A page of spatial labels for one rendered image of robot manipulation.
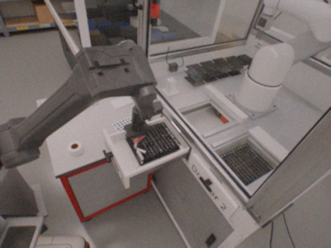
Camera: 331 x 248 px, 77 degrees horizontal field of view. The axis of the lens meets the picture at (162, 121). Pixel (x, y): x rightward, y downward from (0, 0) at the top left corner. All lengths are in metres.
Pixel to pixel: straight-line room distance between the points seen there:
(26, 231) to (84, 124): 0.73
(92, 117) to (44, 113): 0.92
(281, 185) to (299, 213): 1.57
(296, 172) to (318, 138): 0.12
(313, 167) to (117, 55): 0.52
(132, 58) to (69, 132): 0.97
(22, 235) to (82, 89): 0.50
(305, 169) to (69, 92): 0.57
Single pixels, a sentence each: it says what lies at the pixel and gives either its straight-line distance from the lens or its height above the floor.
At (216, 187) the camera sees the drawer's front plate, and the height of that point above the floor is 0.91.
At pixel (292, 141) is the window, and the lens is 0.65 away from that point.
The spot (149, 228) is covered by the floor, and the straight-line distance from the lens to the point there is 1.78.
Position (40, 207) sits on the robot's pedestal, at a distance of 1.96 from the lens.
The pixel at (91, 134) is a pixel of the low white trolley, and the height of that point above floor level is 0.76.
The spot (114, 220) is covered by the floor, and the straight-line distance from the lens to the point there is 1.80.
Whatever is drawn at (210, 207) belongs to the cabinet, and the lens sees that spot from 1.13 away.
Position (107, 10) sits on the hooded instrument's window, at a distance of 1.52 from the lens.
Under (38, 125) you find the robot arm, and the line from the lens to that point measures 0.48.
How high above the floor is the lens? 1.69
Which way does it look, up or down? 44 degrees down
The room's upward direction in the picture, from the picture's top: 8 degrees clockwise
